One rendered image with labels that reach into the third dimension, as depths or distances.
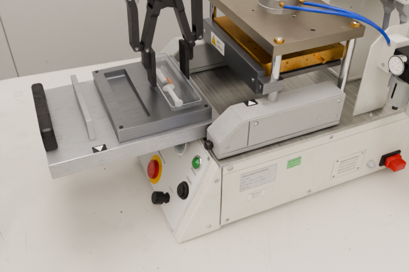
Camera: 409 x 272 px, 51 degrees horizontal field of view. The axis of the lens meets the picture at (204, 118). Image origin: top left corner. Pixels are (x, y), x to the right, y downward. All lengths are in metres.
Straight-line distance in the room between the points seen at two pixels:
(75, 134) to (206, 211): 0.27
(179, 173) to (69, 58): 1.58
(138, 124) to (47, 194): 0.34
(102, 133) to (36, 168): 0.33
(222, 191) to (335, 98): 0.26
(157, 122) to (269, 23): 0.25
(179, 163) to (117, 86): 0.19
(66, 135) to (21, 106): 0.52
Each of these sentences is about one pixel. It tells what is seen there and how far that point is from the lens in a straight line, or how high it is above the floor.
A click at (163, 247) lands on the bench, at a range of 0.83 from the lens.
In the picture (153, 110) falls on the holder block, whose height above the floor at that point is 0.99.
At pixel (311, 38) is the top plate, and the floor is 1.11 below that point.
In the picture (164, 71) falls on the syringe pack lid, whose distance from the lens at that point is 0.80.
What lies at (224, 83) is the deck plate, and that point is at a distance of 0.91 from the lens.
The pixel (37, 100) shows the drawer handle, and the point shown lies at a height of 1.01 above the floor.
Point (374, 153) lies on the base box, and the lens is 0.96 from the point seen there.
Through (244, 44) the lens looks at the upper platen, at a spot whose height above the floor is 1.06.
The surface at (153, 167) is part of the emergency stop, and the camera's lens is 0.90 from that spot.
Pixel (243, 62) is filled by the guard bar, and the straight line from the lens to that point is 0.75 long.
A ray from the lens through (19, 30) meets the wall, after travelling 2.25.
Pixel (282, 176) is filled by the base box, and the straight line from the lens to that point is 0.82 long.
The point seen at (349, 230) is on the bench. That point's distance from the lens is 0.89.
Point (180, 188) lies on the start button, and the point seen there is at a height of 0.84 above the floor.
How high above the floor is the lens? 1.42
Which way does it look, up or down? 37 degrees down
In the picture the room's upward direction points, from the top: straight up
